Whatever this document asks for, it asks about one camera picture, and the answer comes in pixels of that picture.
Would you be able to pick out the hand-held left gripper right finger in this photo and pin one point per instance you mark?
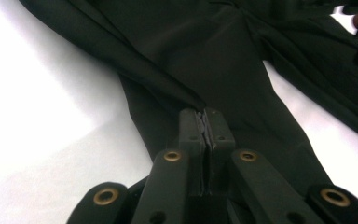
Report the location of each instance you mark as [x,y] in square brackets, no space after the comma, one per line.
[219,155]

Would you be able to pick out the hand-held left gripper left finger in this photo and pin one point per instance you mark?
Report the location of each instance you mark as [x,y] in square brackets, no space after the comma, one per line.
[195,155]

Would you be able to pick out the black shorts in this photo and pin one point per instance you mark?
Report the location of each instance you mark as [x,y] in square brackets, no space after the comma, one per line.
[214,62]

